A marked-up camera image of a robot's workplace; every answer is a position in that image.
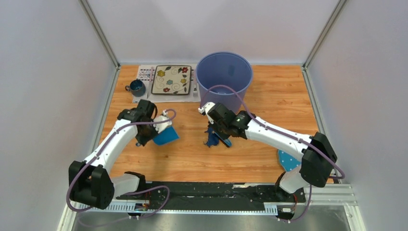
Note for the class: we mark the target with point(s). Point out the blue plastic waste bin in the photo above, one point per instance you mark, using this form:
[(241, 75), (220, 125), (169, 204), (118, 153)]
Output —
[(223, 77)]

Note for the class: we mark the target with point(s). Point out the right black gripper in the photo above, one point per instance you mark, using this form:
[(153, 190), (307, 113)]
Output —
[(212, 124)]

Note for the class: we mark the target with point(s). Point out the silver table knife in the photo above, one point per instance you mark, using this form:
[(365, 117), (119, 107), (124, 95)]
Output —
[(150, 82)]

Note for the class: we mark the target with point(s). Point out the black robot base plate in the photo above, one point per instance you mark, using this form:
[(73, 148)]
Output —
[(215, 196)]

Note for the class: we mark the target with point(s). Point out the patterned white placemat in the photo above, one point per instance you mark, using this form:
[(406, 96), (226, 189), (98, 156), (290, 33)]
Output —
[(143, 75)]

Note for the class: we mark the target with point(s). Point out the blue plastic dustpan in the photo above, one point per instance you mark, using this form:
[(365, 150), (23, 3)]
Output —
[(167, 136)]

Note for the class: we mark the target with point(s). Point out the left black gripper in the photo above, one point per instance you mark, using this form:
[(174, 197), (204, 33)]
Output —
[(142, 141)]

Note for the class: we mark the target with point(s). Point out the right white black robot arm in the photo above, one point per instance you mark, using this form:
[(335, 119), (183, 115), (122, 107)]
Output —
[(315, 153)]

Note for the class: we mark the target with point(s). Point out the square floral ceramic plate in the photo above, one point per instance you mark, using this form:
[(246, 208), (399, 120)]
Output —
[(172, 80)]

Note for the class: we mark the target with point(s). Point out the blue hand brush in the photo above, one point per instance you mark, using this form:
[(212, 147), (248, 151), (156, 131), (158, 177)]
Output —
[(226, 142)]

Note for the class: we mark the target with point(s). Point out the dark blue paper scrap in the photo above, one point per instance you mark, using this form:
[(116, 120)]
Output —
[(212, 138)]

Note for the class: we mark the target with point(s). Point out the dark blue ceramic mug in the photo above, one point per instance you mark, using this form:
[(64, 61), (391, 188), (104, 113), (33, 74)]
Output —
[(137, 88)]

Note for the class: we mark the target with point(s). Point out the blue dotted plate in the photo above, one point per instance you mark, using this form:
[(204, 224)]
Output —
[(287, 162)]

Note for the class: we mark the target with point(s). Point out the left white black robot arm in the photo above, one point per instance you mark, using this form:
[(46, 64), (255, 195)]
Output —
[(89, 180)]

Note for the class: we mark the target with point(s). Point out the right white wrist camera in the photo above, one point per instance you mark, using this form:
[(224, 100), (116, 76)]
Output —
[(205, 108)]

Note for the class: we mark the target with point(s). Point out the silver fork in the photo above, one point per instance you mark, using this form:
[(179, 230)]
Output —
[(194, 91)]

